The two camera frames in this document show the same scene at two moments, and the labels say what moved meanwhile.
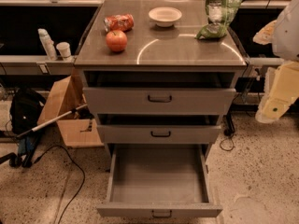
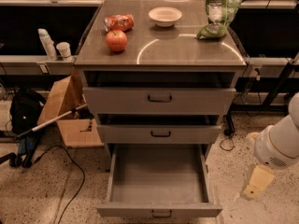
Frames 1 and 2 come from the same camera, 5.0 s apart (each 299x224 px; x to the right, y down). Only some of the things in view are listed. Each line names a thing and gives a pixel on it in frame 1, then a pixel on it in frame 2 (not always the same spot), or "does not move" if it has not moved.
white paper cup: x=64 y=49 does not move
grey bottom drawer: x=159 y=181 does not move
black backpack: x=25 y=109 does not move
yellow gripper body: x=287 y=36 to x=267 y=150
